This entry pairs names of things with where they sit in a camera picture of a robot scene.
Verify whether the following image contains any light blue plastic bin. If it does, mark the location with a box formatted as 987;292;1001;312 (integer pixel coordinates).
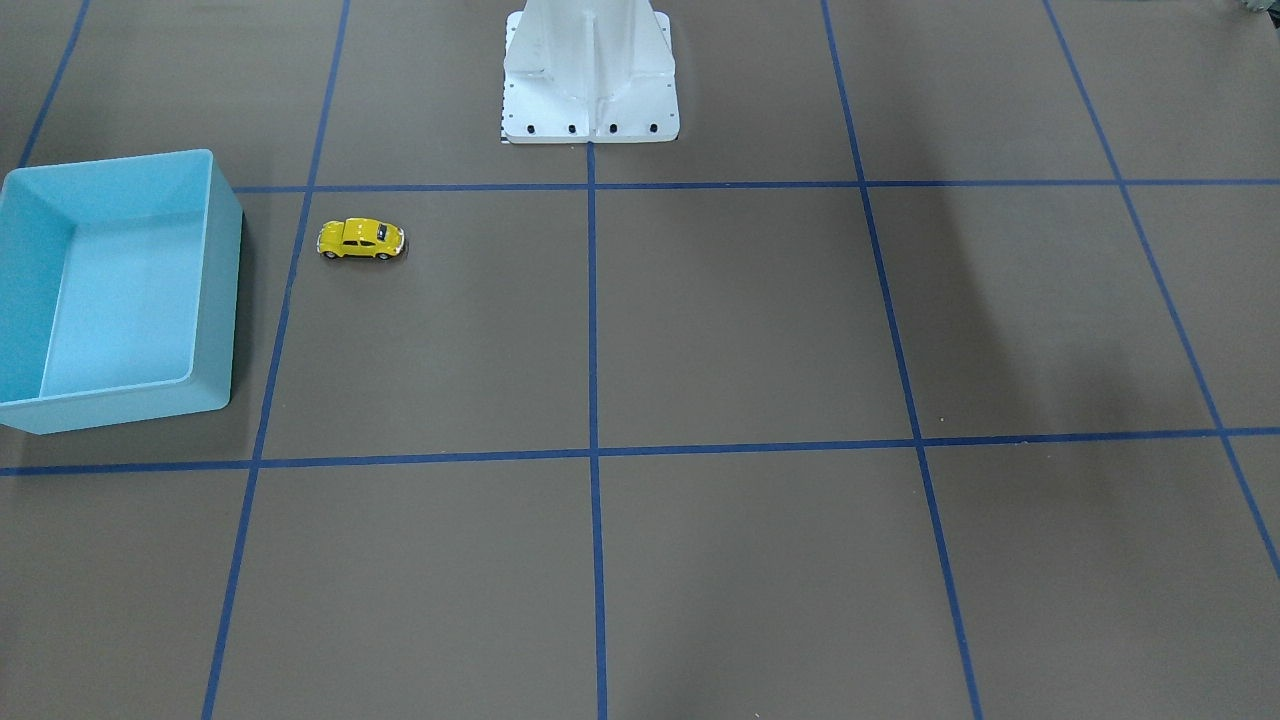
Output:
1;149;243;436

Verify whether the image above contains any yellow beetle toy car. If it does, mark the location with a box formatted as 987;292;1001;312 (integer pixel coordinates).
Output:
315;217;407;261

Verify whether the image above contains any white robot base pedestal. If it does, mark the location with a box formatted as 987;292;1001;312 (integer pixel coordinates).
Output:
500;1;681;143

